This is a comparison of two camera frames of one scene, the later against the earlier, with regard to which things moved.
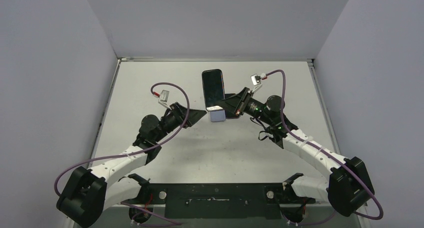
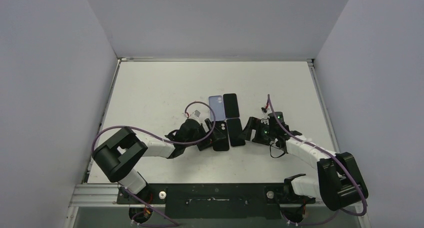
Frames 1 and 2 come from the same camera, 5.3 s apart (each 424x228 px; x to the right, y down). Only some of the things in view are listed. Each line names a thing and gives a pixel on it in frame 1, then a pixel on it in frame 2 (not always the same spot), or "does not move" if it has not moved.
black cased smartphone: [214, 88] → [235, 129]
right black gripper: [243, 100] → [257, 132]
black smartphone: [229, 114] does not move
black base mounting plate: [219, 201] does not move
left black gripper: [178, 111] → [211, 133]
